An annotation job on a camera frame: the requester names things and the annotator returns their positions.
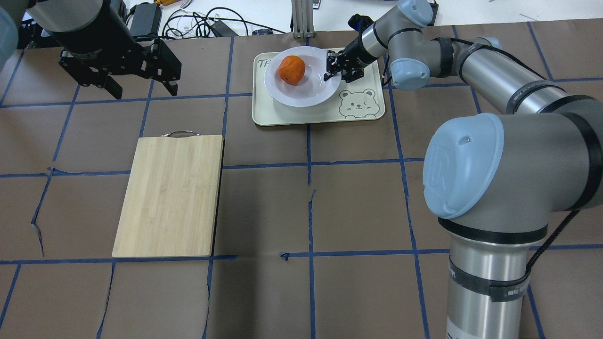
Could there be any orange fruit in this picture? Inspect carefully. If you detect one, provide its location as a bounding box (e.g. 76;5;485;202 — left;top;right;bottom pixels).
277;55;306;86

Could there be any black power adapter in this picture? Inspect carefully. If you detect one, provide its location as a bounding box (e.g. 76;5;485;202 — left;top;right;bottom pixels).
419;0;439;26

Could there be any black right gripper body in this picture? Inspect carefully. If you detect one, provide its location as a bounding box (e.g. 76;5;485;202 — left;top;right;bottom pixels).
340;37;378;83

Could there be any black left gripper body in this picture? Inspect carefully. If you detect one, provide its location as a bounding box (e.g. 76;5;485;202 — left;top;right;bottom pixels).
47;0;149;79

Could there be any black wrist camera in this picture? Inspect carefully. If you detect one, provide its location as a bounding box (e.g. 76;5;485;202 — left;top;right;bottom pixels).
347;13;374;34

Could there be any white round plate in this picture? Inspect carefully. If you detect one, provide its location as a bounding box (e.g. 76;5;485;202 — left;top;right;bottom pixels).
263;46;341;107

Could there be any bamboo cutting board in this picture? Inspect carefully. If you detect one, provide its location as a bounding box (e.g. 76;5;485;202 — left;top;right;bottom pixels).
112;133;224;258

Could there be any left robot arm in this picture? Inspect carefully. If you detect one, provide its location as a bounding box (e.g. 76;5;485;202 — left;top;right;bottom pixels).
0;0;182;99

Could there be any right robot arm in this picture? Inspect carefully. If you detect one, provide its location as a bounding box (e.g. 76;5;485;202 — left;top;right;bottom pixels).
324;0;603;339

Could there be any cream bear tray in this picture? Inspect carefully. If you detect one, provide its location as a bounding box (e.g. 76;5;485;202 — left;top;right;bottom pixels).
251;46;385;126

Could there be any aluminium frame post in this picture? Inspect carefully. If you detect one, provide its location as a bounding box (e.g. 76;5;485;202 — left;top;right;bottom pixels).
291;0;315;39

